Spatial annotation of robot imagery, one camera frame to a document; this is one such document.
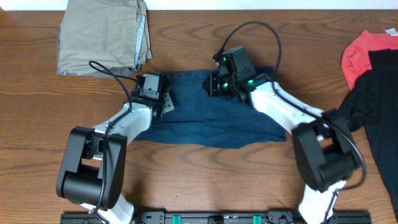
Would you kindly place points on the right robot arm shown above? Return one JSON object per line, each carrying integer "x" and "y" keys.
{"x": 326, "y": 155}

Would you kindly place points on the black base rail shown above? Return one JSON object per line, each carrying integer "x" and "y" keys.
{"x": 271, "y": 217}

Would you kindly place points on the folded khaki trousers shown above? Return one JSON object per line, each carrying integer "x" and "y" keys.
{"x": 114, "y": 33}

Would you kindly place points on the red garment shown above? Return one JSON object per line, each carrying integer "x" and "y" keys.
{"x": 355, "y": 59}

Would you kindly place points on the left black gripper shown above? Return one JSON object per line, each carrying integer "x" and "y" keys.
{"x": 169, "y": 105}

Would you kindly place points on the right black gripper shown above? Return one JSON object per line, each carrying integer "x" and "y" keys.
{"x": 212, "y": 88}

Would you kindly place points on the dark blue denim shorts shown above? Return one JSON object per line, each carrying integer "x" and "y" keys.
{"x": 209, "y": 121}

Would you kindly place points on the black garment with logo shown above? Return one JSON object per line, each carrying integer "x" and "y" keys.
{"x": 372, "y": 104}

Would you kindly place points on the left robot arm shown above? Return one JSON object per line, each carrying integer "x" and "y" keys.
{"x": 92, "y": 170}

